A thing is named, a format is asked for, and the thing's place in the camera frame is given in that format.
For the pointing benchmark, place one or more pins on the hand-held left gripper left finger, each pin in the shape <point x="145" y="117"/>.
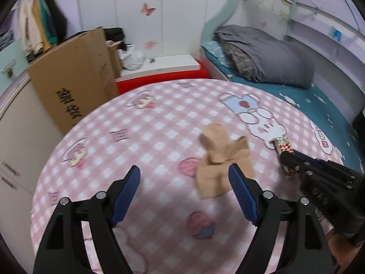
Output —
<point x="125" y="197"/>

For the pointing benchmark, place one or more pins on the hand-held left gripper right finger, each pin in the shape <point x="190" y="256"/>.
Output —
<point x="242" y="194"/>

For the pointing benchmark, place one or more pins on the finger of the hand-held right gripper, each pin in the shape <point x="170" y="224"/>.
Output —
<point x="295" y="167"/>
<point x="309" y="161"/>

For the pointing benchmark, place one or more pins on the red white checked wrapper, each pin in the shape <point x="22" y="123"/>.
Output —
<point x="285" y="147"/>

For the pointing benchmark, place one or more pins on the tan paper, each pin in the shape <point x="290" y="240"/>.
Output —
<point x="219" y="154"/>

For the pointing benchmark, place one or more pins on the person's right hand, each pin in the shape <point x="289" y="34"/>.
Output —
<point x="336" y="248"/>

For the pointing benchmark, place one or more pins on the teal candy print bedsheet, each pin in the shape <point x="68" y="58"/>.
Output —
<point x="319" y="102"/>

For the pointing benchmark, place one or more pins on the pink checked tablecloth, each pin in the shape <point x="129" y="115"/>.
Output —
<point x="156" y="134"/>

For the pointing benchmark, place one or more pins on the purple bed shelf unit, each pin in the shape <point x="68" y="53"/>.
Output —
<point x="319" y="51"/>

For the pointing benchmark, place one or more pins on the grey duvet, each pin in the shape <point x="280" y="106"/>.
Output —
<point x="271" y="54"/>

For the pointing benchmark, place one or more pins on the cream cabinet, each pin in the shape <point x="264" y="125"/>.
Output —
<point x="17" y="137"/>

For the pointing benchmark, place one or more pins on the red white low platform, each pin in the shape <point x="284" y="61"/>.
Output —
<point x="159" y="77"/>

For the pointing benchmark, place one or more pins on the small blue box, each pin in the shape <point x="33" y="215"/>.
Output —
<point x="337" y="34"/>

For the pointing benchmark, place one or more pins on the white plastic bag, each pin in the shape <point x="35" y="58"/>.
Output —
<point x="132" y="60"/>

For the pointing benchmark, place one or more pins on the tall cardboard box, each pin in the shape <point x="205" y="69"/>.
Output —
<point x="71" y="68"/>

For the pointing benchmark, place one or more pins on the blue checked pillow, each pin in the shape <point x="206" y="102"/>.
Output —
<point x="212" y="51"/>

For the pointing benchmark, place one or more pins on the faint pink butterfly sticker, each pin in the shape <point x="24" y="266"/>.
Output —
<point x="150" y="44"/>

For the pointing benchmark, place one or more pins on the black clothes heap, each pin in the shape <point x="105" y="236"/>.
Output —
<point x="115" y="34"/>

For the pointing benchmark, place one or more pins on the pinecone drawer charm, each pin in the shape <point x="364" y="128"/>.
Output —
<point x="10" y="72"/>

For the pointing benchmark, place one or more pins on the teal drawer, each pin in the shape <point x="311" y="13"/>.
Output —
<point x="17" y="60"/>

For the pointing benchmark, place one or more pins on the mustard hanging garment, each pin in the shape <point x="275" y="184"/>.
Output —
<point x="40" y="31"/>

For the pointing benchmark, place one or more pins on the black hanging coat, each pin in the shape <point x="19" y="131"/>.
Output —
<point x="60" y="20"/>

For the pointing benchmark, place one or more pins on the white wardrobe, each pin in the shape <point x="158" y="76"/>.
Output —
<point x="176" y="14"/>

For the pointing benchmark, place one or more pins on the green hanging garment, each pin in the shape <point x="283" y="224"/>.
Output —
<point x="48" y="22"/>

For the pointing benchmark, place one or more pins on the cream hanging jacket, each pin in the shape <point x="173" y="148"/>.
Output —
<point x="27" y="25"/>

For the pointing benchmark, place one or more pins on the teal bunk bed frame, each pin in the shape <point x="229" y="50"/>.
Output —
<point x="225" y="14"/>

